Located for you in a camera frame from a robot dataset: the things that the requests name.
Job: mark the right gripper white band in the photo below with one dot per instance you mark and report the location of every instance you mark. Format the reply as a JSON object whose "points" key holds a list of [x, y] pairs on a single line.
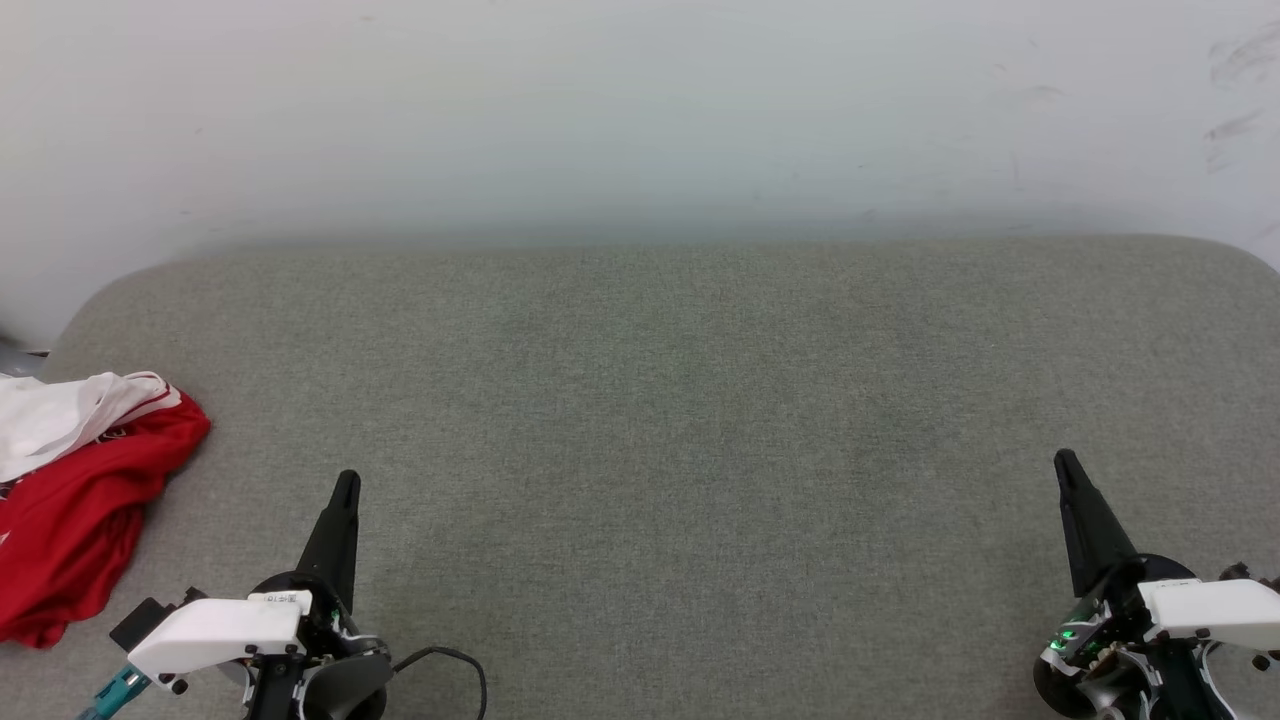
{"points": [[1210, 610]]}

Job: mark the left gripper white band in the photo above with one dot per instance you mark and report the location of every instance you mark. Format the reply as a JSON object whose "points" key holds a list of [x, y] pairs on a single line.
{"points": [[220, 632]]}

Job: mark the red and white shirt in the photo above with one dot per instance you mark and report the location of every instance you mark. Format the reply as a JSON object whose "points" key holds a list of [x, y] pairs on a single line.
{"points": [[70, 500]]}

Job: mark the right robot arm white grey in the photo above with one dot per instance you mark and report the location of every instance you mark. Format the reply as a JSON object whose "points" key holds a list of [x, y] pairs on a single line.
{"points": [[1110, 697]]}

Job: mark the grey fabric sofa cushion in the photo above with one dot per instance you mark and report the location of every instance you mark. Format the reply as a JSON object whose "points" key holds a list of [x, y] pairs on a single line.
{"points": [[660, 450]]}

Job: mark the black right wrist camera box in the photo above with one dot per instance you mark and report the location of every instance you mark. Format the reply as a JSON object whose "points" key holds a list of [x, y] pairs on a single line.
{"points": [[1240, 573]]}

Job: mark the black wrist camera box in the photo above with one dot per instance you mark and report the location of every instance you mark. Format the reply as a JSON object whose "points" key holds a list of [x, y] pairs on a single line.
{"points": [[140, 622], [1240, 573]]}

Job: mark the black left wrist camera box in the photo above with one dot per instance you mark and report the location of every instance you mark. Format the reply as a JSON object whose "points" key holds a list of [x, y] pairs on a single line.
{"points": [[140, 622]]}

